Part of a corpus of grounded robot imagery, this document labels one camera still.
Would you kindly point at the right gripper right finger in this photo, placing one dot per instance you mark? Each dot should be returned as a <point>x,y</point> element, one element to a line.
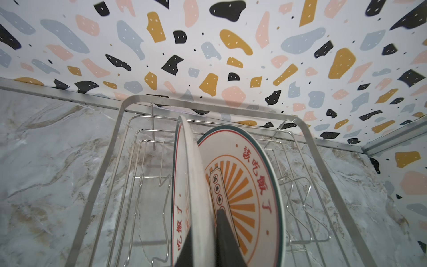
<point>227,250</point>

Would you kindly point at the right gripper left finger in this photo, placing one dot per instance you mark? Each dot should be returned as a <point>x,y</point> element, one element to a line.
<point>185,259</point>

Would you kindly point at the brown patterned plate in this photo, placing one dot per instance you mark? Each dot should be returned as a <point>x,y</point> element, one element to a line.
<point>244,185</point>
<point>191,201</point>

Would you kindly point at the wire dish rack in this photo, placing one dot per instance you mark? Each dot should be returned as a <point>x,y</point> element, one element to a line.
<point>147,161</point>

